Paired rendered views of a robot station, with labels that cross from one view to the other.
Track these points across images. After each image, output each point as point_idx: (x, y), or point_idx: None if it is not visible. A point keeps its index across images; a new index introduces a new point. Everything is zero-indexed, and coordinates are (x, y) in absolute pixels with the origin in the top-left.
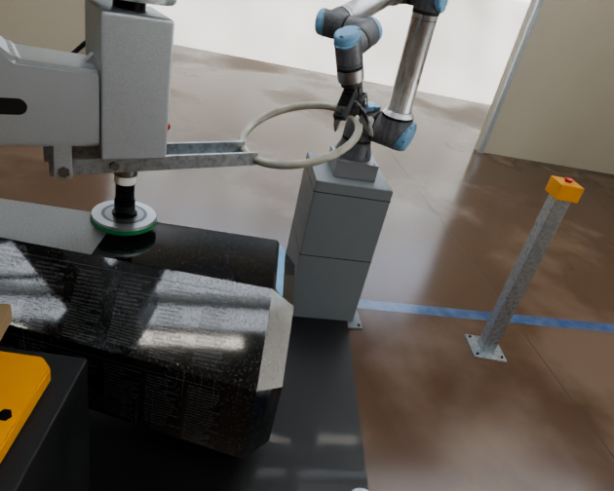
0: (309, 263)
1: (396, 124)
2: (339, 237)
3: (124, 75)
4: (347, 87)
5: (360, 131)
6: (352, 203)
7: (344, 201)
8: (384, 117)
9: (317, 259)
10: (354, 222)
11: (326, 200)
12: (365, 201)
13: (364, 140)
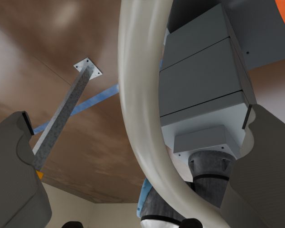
0: (215, 38)
1: (156, 211)
2: (192, 70)
3: None
4: None
5: (136, 154)
6: (188, 101)
7: (197, 99)
8: (177, 219)
9: (208, 44)
10: (181, 87)
11: (220, 89)
12: (174, 110)
13: (200, 180)
